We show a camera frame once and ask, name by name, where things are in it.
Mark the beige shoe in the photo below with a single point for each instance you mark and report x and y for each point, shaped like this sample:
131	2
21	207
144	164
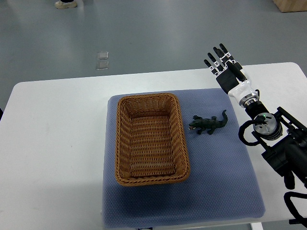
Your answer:
65	4

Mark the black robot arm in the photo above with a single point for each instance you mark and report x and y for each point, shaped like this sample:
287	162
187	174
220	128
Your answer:
282	136

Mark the white table leg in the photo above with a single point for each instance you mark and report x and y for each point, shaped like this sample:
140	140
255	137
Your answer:
256	226

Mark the metal floor plate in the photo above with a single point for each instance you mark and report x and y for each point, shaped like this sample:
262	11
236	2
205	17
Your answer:
102	55
102	65

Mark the dark toy crocodile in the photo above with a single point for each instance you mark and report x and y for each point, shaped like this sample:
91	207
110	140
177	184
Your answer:
209	124

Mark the lower metal floor plate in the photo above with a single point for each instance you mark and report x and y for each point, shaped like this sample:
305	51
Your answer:
102	65

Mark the upper metal floor plate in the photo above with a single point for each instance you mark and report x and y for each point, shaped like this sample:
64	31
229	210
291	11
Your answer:
102	55

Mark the blue grey cloth mat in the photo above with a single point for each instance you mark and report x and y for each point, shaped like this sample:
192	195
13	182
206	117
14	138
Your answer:
222	184

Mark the brown wicker basket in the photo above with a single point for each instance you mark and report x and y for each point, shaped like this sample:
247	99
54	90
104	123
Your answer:
150	145

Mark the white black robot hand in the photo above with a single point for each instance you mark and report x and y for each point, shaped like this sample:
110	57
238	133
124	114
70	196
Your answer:
233	82

